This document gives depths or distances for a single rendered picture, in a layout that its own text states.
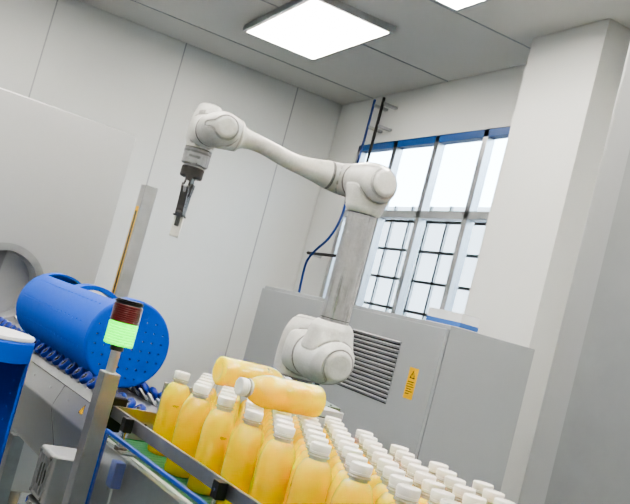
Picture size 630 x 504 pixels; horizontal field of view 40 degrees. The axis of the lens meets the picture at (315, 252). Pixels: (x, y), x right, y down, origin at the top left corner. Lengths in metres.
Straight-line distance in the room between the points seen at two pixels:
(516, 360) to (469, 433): 0.41
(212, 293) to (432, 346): 4.33
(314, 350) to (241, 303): 5.33
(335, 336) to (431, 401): 1.17
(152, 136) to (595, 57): 4.08
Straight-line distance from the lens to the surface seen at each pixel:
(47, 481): 2.18
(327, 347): 2.82
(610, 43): 5.35
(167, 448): 1.97
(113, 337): 1.90
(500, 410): 4.16
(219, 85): 8.10
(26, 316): 3.45
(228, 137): 2.66
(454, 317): 4.17
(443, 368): 3.93
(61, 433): 2.86
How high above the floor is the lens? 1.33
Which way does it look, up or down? 4 degrees up
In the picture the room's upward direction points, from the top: 15 degrees clockwise
